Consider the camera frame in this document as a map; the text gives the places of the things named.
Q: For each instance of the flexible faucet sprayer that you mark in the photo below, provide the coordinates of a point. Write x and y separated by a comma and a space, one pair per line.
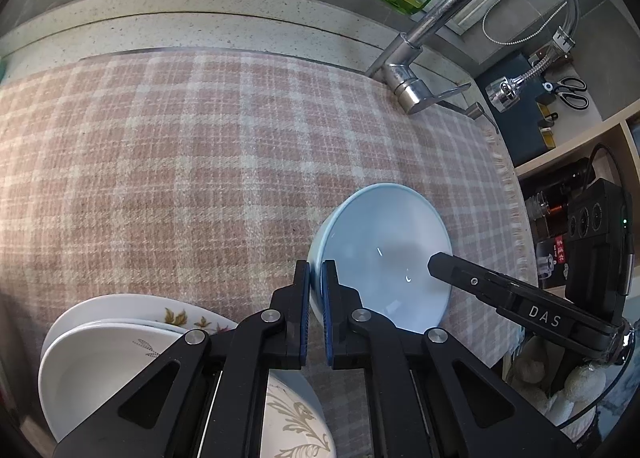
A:
505, 90

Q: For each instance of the dark glass bottle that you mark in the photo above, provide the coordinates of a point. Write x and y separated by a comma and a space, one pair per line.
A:
577, 177

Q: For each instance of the light blue ceramic bowl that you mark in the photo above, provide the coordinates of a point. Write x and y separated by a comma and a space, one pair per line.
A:
380, 238

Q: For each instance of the small drinking glass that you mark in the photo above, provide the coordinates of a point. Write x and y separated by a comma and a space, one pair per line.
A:
537, 205

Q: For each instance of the chrome kitchen faucet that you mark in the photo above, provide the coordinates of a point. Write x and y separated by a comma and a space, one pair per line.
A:
450, 2

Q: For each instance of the dark blue knife holder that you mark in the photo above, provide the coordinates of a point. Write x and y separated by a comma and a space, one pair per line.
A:
515, 132

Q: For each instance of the white plate grey leaf print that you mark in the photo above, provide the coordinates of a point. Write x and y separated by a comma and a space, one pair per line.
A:
90, 388

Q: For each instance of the red and black box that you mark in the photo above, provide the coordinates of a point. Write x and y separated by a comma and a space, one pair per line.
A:
557, 253

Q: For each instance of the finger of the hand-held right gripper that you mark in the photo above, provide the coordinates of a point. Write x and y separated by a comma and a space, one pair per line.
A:
500, 290

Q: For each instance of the metal sink dispenser spout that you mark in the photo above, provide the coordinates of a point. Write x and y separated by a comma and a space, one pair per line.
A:
475, 111

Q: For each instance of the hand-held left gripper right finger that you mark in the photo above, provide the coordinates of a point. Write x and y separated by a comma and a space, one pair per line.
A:
327, 323

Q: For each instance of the person's right hand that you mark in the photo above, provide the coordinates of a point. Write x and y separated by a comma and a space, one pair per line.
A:
582, 385

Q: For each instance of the white plate brown flowers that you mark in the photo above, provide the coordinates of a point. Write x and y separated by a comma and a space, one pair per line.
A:
170, 310

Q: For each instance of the wooden shelf unit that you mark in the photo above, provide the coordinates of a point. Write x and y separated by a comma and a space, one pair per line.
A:
565, 155

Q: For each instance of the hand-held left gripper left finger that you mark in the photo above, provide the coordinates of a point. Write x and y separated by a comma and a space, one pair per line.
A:
303, 323

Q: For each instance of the pink plaid table cloth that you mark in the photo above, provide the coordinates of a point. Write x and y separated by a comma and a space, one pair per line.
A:
175, 162

